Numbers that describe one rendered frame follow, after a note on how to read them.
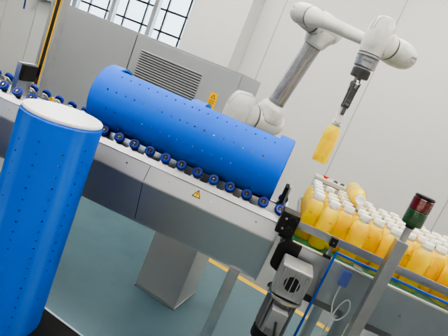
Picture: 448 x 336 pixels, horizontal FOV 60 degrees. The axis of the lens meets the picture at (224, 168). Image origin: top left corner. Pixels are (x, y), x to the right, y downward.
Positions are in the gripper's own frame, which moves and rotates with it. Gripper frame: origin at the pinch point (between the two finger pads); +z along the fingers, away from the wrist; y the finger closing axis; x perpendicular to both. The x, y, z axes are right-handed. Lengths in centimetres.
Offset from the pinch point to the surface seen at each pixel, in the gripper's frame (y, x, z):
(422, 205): 46, 29, 15
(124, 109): 19, -82, 31
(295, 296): 43, 8, 62
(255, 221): 19, -14, 51
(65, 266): -23, -104, 141
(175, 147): 18, -57, 37
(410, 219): 45, 28, 21
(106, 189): 16, -80, 68
